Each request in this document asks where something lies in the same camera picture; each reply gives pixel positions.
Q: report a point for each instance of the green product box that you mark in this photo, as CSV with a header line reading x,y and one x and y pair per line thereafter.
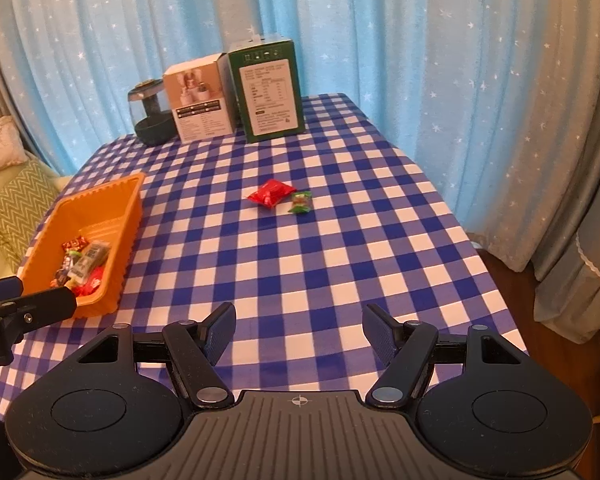
x,y
272,95

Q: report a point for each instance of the green zigzag cushion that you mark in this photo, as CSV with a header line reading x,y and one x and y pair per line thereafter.
x,y
15,200

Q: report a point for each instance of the white product box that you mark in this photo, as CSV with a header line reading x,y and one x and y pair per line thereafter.
x,y
200,105

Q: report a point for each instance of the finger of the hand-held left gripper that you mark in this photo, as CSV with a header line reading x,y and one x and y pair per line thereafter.
x,y
2,289
45,305

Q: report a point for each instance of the red candy with cartoon face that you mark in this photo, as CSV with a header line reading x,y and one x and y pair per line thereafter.
x,y
75,245

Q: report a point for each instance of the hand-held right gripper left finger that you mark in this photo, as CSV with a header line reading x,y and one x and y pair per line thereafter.
x,y
220,332

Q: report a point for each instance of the blue white checkered tablecloth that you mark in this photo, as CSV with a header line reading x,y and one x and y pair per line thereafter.
x,y
305,270

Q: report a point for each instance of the dark glass jar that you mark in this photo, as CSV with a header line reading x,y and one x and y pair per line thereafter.
x,y
152,120

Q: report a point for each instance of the clear white snack packet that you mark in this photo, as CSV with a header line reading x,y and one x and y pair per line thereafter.
x,y
91,259

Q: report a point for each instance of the green candy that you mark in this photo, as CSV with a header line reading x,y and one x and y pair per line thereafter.
x,y
300,203

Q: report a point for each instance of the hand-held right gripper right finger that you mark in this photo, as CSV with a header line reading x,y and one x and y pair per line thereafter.
x,y
377,332

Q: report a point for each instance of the blue star curtain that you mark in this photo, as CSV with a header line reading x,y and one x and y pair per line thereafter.
x,y
355,25

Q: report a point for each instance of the grey cloth with lace trim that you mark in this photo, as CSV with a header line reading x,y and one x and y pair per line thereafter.
x,y
580,290

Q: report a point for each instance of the red snack packet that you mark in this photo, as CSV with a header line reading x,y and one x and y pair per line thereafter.
x,y
270,193

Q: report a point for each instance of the orange plastic tray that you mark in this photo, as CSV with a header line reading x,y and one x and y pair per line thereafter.
x,y
115,220

